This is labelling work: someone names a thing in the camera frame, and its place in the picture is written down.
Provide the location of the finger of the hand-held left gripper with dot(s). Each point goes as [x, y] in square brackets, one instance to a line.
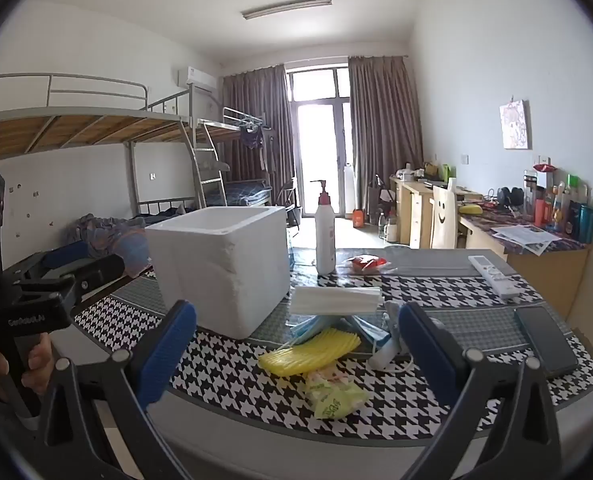
[51, 290]
[101, 266]

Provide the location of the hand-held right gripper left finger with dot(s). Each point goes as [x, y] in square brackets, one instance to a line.
[169, 350]

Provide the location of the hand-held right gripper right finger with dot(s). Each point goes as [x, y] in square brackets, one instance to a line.
[426, 355]

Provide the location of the blue face masks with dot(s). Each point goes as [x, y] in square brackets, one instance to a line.
[316, 329]

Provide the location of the person's left hand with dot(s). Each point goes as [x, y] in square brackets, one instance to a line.
[40, 366]

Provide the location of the blue plaid blanket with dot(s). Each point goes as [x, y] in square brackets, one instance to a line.
[111, 240]

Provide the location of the houndstooth table cloth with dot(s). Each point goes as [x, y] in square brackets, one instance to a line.
[476, 315]

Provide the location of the green tissue packet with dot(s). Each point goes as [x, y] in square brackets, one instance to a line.
[336, 395]

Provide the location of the white remote control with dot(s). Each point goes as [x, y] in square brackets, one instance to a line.
[493, 275]

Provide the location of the red snack packet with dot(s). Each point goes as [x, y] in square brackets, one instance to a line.
[366, 262]

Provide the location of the black smartphone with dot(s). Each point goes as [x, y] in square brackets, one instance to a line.
[546, 340]

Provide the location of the yellow plastic packet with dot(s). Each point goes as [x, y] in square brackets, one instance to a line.
[301, 355]

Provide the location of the clear floor bottles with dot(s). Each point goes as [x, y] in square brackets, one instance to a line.
[389, 227]

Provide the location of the wooden desk with patterned cover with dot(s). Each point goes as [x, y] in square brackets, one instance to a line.
[541, 275]

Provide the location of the large metal bunk bed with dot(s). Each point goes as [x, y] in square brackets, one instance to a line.
[76, 127]

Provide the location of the wooden smiley face chair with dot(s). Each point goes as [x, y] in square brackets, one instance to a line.
[444, 215]

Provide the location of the plain wooden desk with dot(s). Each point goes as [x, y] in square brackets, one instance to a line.
[416, 210]

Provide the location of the metal bunk ladder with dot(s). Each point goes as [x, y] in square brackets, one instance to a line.
[207, 160]

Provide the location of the grey rolled cloth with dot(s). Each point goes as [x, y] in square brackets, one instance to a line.
[214, 166]

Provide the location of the orange jug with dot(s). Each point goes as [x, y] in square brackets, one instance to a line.
[359, 218]

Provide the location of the printed paper sheets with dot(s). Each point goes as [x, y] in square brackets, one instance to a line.
[523, 237]

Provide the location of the white pump bottle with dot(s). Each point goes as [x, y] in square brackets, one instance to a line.
[325, 240]

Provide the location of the blue mattress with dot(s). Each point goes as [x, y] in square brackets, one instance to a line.
[246, 191]

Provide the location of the black headphones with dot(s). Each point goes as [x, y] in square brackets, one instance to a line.
[510, 196]

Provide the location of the green box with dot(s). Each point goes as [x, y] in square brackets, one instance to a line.
[446, 170]

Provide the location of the white paper roll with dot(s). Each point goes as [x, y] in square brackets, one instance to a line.
[349, 185]

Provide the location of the black folding chair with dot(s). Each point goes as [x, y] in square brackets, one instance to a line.
[289, 200]

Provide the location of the small metal bunk bed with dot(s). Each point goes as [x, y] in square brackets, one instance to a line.
[236, 125]

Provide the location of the hanging dark clothes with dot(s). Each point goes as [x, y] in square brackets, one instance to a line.
[254, 140]

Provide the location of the group of toiletry bottles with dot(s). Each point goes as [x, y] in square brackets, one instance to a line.
[561, 210]

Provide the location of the white air conditioner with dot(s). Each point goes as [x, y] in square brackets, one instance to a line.
[196, 77]

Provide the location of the brown curtain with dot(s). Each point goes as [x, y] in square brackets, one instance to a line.
[256, 100]
[386, 125]

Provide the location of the glass balcony door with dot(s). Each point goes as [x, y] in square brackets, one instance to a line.
[321, 130]

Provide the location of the ceiling tube light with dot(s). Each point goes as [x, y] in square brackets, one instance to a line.
[286, 7]

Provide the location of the white double wall socket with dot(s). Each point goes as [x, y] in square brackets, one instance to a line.
[544, 161]

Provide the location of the cartoon wall poster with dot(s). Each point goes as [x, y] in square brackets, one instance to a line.
[515, 125]

